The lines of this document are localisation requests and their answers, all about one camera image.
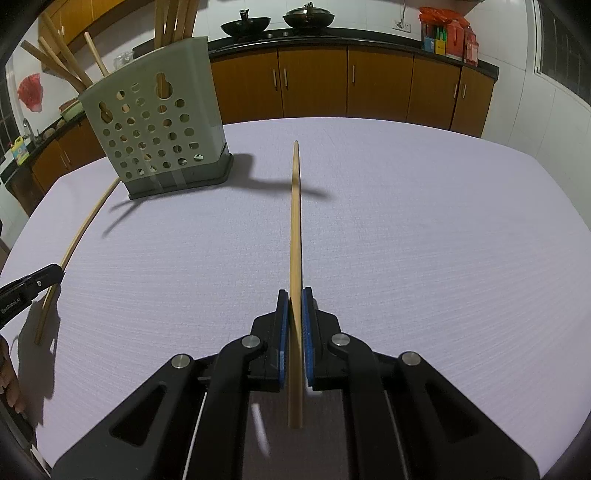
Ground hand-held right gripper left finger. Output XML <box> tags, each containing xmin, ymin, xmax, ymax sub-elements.
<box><xmin>51</xmin><ymin>290</ymin><xmax>290</xmax><ymax>480</ymax></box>

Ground black gas stove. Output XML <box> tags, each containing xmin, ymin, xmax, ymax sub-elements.
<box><xmin>222</xmin><ymin>25</ymin><xmax>338</xmax><ymax>43</ymax></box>

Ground grey perforated utensil holder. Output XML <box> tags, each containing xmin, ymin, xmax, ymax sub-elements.
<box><xmin>78</xmin><ymin>37</ymin><xmax>235</xmax><ymax>200</ymax></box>

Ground black wok with lid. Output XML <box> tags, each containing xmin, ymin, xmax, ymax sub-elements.
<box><xmin>283</xmin><ymin>1</ymin><xmax>335</xmax><ymax>29</ymax></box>

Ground window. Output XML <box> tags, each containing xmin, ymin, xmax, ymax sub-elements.
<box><xmin>536</xmin><ymin>0</ymin><xmax>591</xmax><ymax>112</ymax></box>

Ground person's left hand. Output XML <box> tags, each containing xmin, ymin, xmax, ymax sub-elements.
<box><xmin>0</xmin><ymin>336</ymin><xmax>27</xmax><ymax>414</ymax></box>

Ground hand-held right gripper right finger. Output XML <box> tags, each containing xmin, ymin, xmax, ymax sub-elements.
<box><xmin>303</xmin><ymin>287</ymin><xmax>539</xmax><ymax>480</ymax></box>

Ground red packages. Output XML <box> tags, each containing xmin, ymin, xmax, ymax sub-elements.
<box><xmin>418</xmin><ymin>7</ymin><xmax>481</xmax><ymax>65</ymax></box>

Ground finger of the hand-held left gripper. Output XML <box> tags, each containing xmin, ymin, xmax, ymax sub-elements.
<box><xmin>0</xmin><ymin>263</ymin><xmax>64</xmax><ymax>326</ymax></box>

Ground red plastic bag on wall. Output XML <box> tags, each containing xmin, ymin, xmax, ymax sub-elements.
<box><xmin>17</xmin><ymin>73</ymin><xmax>44</xmax><ymax>112</ymax></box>

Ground yellow detergent bottle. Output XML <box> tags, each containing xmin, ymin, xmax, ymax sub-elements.
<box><xmin>10</xmin><ymin>136</ymin><xmax>29</xmax><ymax>166</ymax></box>

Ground wooden wall cabinet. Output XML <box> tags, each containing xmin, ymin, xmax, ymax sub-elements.
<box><xmin>39</xmin><ymin>0</ymin><xmax>127</xmax><ymax>47</ymax></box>

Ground wooden kitchen base cabinets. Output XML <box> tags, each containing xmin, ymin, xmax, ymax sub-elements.
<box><xmin>4</xmin><ymin>44</ymin><xmax>497</xmax><ymax>217</ymax></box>

